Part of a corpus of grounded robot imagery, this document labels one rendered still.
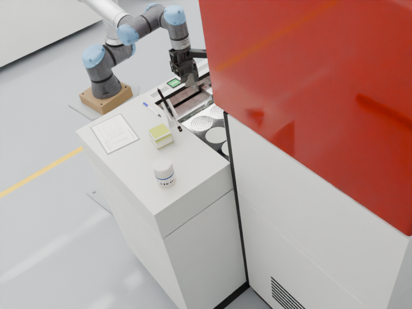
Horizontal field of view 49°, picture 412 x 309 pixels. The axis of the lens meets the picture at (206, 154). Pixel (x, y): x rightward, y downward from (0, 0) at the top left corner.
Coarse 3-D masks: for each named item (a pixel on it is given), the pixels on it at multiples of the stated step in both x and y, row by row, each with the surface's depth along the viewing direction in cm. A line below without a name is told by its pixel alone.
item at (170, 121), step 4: (168, 100) 179; (164, 104) 179; (168, 104) 180; (164, 108) 178; (172, 108) 180; (164, 112) 181; (168, 112) 179; (172, 112) 180; (176, 112) 181; (168, 116) 179; (176, 116) 181; (168, 120) 184; (172, 120) 185; (168, 124) 186; (172, 124) 186
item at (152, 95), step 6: (204, 60) 219; (198, 66) 216; (204, 66) 216; (204, 72) 212; (180, 78) 212; (162, 84) 210; (150, 90) 208; (156, 90) 207; (162, 90) 207; (168, 90) 206; (174, 90) 205; (150, 96) 205; (156, 96) 204
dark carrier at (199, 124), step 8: (200, 112) 201; (208, 112) 201; (216, 112) 200; (192, 120) 198; (200, 120) 198; (208, 120) 197; (216, 120) 196; (192, 128) 195; (200, 128) 194; (208, 128) 193; (200, 136) 190; (208, 144) 186; (216, 144) 185
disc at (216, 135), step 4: (212, 128) 193; (216, 128) 192; (220, 128) 192; (224, 128) 192; (208, 132) 191; (212, 132) 191; (216, 132) 191; (220, 132) 190; (224, 132) 190; (208, 136) 190; (212, 136) 189; (216, 136) 189; (220, 136) 189; (224, 136) 188; (208, 140) 188; (212, 140) 187; (216, 140) 187; (220, 140) 187; (224, 140) 186
